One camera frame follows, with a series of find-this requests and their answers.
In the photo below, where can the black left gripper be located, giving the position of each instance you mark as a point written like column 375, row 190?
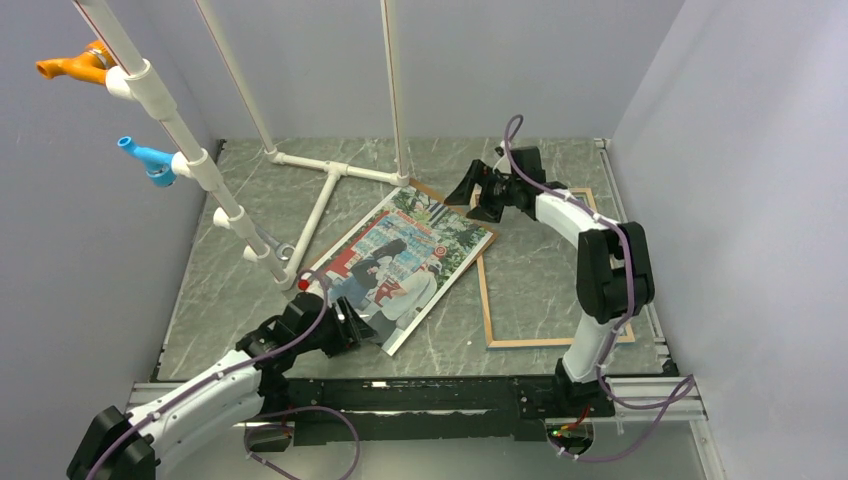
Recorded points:
column 351, row 331

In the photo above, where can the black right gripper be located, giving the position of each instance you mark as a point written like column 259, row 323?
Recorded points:
column 476, row 174

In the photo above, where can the colourful photo poster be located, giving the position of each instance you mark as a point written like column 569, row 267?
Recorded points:
column 393, row 308

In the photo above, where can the wooden picture frame with glass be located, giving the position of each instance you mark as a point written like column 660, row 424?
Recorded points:
column 528, row 290

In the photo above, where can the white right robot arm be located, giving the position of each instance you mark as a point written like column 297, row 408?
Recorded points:
column 614, row 277

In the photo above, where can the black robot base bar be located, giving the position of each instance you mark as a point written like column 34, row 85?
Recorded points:
column 312, row 426

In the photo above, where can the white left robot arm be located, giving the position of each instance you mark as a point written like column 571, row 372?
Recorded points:
column 248, row 382

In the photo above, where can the grey metal wrench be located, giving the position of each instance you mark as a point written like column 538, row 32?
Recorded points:
column 282, row 250

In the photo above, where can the blue plastic hook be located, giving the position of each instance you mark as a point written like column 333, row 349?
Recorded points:
column 157, row 164

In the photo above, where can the orange plastic hook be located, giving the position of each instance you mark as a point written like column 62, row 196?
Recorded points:
column 90, row 66

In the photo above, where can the wooden frame backing board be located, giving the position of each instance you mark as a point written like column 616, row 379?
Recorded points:
column 430, row 229

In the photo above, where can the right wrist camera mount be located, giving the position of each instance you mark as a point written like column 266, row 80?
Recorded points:
column 502, row 164

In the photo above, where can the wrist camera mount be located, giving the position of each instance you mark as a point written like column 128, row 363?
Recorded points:
column 314, row 285
column 502, row 164

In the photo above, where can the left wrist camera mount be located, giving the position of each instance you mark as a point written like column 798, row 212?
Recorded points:
column 314, row 285

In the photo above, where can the aluminium rail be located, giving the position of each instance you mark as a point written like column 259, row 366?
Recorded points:
column 632, row 399

